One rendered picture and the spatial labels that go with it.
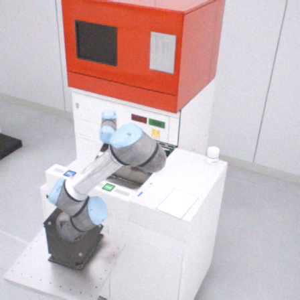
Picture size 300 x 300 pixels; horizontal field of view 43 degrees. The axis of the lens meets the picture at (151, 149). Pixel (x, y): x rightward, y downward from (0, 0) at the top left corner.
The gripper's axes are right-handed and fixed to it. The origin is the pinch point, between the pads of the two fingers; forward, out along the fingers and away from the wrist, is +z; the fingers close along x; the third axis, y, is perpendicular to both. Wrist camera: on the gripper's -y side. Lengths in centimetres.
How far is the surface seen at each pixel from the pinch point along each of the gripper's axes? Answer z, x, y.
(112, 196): 10.8, -4.7, -3.9
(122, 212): 19.4, -10.8, -3.9
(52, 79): 57, 211, 208
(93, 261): 24.2, -13.9, -36.3
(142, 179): 16.1, -7.9, 24.7
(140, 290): 74, -24, -4
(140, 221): 20.7, -22.3, -3.9
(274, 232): 106, -84, 125
